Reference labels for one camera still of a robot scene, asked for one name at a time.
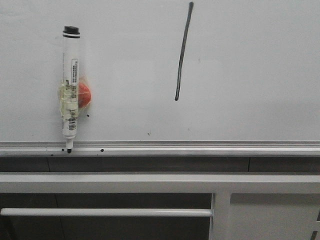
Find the red round magnet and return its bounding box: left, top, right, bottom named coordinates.
left=78, top=82, right=92, bottom=108

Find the white black whiteboard marker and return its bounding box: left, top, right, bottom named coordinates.
left=58, top=25, right=81, bottom=154

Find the white whiteboard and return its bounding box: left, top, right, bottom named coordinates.
left=0, top=0, right=320, bottom=157

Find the white horizontal stand rod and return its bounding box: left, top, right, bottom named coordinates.
left=0, top=208, right=214, bottom=217

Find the white metal stand frame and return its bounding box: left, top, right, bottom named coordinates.
left=0, top=172, right=320, bottom=240

